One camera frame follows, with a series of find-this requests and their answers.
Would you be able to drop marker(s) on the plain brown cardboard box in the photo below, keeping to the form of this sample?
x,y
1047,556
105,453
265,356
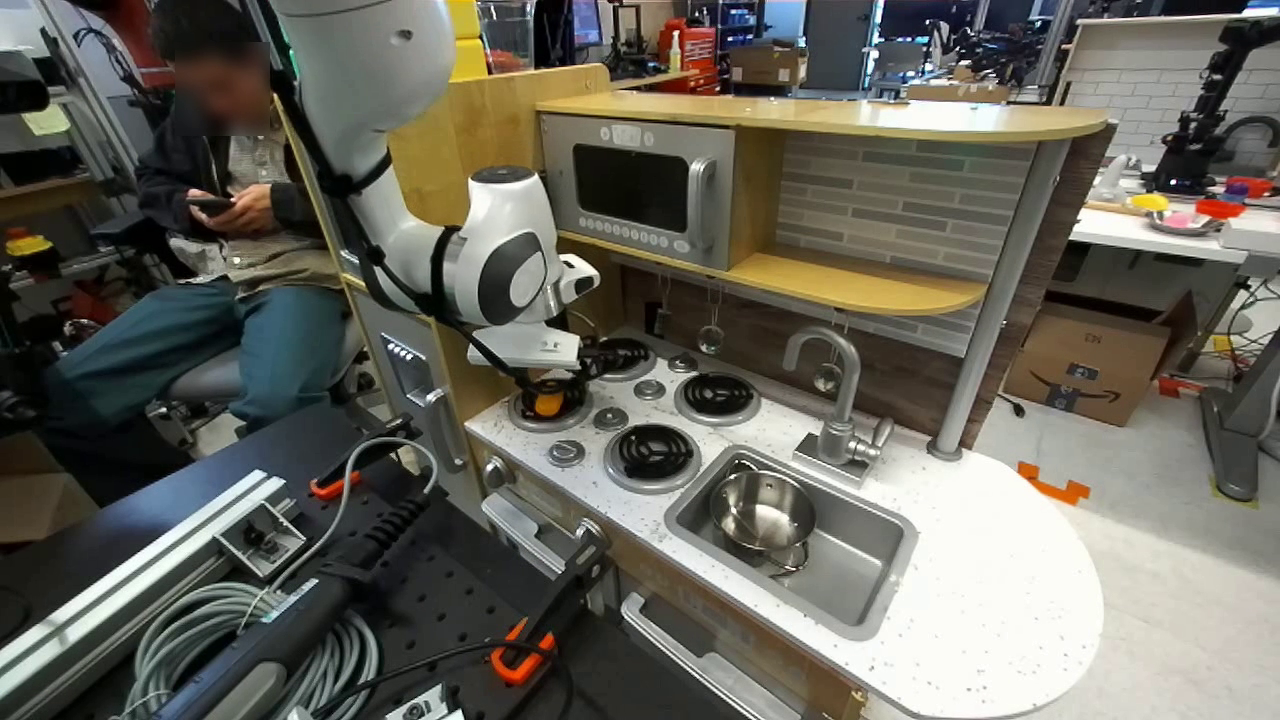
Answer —
x,y
34,495

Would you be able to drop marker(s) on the seated person in jeans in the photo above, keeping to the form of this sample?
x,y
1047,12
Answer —
x,y
123,347

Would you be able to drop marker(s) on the white kitchen support pole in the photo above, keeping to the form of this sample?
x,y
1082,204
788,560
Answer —
x,y
1002,294

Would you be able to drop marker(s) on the black phone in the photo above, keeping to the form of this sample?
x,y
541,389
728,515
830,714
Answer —
x,y
214,204

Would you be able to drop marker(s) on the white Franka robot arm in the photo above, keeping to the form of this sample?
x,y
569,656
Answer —
x,y
372,66

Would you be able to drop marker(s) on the black articulated stand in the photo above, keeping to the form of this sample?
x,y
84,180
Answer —
x,y
1204,104

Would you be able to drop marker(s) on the cardboard box with smile logo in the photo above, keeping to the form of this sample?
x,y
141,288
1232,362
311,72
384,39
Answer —
x,y
1087,362

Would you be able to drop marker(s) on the black bar clamp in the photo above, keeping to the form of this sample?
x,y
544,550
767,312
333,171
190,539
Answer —
x,y
523,656

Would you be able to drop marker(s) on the white tiled panel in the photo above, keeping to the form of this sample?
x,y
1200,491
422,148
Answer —
x,y
1122,81

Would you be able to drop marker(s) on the wooden toy kitchen unit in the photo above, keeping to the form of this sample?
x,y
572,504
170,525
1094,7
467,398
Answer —
x,y
1002,586

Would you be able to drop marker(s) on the grey corner bracket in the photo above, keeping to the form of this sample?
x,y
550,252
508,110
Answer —
x,y
260,541

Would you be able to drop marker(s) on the orange floor bracket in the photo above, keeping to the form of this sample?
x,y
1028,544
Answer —
x,y
1054,481

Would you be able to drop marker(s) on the aluminium extrusion rail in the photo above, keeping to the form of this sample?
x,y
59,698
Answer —
x,y
134,581

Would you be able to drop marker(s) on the round grey oven knob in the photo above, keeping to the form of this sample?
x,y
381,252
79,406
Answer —
x,y
498,468

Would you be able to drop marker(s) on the grey stove knob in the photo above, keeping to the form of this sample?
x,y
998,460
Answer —
x,y
566,453
611,418
648,389

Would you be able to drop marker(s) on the white work table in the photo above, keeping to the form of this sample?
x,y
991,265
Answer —
x,y
1122,232

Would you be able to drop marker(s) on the orange toy food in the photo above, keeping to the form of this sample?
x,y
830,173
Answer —
x,y
550,401

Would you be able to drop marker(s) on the steel pot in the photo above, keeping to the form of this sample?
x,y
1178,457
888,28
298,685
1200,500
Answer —
x,y
763,515

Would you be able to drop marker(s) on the grey plain cabinet door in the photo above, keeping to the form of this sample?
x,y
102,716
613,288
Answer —
x,y
403,352

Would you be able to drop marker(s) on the grey metal stand leg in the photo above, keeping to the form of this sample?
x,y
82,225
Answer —
x,y
1243,424

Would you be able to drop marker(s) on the grey toy faucet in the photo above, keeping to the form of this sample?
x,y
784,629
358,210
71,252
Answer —
x,y
842,433

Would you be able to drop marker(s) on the hanging metal hook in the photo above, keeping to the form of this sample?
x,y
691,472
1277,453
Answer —
x,y
710,334

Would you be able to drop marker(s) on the grey stool seat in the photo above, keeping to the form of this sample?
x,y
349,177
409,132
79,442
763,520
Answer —
x,y
203,384

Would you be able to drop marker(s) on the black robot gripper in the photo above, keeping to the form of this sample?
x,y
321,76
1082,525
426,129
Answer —
x,y
541,376

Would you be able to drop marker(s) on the grey toy microwave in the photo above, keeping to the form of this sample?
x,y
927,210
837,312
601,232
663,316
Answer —
x,y
640,184

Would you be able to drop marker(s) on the yellow storage bin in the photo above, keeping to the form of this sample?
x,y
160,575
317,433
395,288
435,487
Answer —
x,y
467,40

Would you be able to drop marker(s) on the grey toy sink basin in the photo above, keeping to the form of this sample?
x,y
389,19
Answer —
x,y
854,560

